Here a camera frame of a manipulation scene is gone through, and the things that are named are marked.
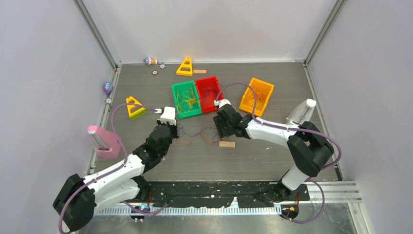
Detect small wooden block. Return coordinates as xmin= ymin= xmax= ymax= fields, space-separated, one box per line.
xmin=193 ymin=69 xmax=207 ymax=75
xmin=219 ymin=141 xmax=236 ymax=148

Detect pink toy toaster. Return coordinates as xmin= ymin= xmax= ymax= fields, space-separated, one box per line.
xmin=87 ymin=125 xmax=121 ymax=159

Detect orange yellow purple cables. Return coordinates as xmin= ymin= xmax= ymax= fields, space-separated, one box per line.
xmin=175 ymin=121 xmax=223 ymax=146

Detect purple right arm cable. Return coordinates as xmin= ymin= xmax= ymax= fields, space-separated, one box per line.
xmin=214 ymin=83 xmax=343 ymax=225

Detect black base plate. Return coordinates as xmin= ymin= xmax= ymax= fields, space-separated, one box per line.
xmin=130 ymin=181 xmax=310 ymax=208

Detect white toy toaster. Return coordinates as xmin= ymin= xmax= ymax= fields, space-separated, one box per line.
xmin=286 ymin=99 xmax=317 ymax=125

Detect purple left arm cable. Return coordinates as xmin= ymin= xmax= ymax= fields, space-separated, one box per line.
xmin=58 ymin=103 xmax=170 ymax=234

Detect green plastic bin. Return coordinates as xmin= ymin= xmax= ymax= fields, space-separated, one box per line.
xmin=171 ymin=80 xmax=202 ymax=119

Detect small clown figurine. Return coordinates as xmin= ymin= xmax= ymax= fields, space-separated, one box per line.
xmin=143 ymin=57 xmax=158 ymax=65

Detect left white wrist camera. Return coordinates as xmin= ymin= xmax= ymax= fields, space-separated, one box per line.
xmin=155 ymin=106 xmax=177 ymax=126

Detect yellow triangular toy block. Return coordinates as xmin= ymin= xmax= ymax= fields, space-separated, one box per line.
xmin=126 ymin=96 xmax=148 ymax=120

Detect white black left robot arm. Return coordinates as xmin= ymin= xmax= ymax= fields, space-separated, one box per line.
xmin=53 ymin=120 xmax=178 ymax=234

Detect purple egg toy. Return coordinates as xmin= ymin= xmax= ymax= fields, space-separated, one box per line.
xmin=103 ymin=81 xmax=113 ymax=95

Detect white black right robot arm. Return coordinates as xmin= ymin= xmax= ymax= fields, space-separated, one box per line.
xmin=213 ymin=104 xmax=335 ymax=200

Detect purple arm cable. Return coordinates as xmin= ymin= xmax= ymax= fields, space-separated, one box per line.
xmin=214 ymin=83 xmax=343 ymax=225
xmin=58 ymin=103 xmax=170 ymax=234

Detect red plastic bin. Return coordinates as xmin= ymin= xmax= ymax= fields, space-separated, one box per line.
xmin=194 ymin=76 xmax=221 ymax=114

